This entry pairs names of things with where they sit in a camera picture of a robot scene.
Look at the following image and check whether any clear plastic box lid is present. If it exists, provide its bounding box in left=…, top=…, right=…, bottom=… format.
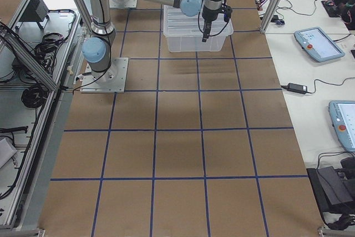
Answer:
left=163, top=5, right=234, bottom=37

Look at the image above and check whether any clear plastic storage box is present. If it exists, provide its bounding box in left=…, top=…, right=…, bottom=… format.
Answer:
left=165, top=0, right=227, bottom=52

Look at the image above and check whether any black power adapter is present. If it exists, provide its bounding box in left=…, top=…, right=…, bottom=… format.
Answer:
left=287, top=83, right=308, bottom=94

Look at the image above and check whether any upper blue teach pendant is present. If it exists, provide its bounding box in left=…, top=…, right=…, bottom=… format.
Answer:
left=294, top=27, right=345, bottom=62

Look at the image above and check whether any blue teach pendant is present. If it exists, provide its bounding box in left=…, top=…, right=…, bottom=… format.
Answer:
left=294, top=27, right=345, bottom=62
left=328, top=100, right=354, bottom=152

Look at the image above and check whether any lower blue teach pendant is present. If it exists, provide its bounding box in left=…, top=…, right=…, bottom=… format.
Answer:
left=328, top=100, right=354, bottom=152

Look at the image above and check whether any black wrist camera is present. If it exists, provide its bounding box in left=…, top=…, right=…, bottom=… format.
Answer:
left=222, top=3, right=232, bottom=23

